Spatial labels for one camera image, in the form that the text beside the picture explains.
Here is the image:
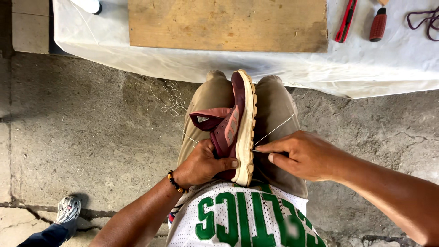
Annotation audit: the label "white green jersey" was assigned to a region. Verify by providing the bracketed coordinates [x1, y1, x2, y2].
[166, 181, 326, 247]

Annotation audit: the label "white bottle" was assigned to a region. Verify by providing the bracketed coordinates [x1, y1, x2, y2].
[70, 0, 103, 15]

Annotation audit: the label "red utility knife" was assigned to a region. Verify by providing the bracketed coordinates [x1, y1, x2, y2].
[335, 0, 358, 43]

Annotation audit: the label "purple shoelace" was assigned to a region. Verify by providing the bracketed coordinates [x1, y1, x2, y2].
[406, 7, 439, 42]

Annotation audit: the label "white stitching thread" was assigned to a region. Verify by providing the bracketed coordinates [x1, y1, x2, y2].
[150, 80, 296, 147]

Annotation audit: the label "wooden board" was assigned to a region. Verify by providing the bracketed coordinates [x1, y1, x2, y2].
[128, 0, 329, 53]

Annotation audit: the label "white table cloth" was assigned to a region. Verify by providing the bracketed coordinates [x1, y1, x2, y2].
[52, 0, 439, 99]

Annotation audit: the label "red handled tool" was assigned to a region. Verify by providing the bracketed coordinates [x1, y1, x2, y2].
[369, 7, 388, 43]

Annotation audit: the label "maroon pink sneaker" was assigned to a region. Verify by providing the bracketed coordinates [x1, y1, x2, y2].
[189, 69, 258, 187]

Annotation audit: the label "person's right hand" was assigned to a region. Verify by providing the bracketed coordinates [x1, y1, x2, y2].
[255, 130, 345, 182]

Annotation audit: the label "person's left hand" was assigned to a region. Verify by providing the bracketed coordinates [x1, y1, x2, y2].
[173, 139, 239, 189]

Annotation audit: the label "beaded bracelet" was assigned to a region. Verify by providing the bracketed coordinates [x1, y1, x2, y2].
[167, 170, 188, 194]

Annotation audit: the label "khaki trousers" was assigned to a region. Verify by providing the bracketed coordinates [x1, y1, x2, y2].
[177, 70, 308, 199]

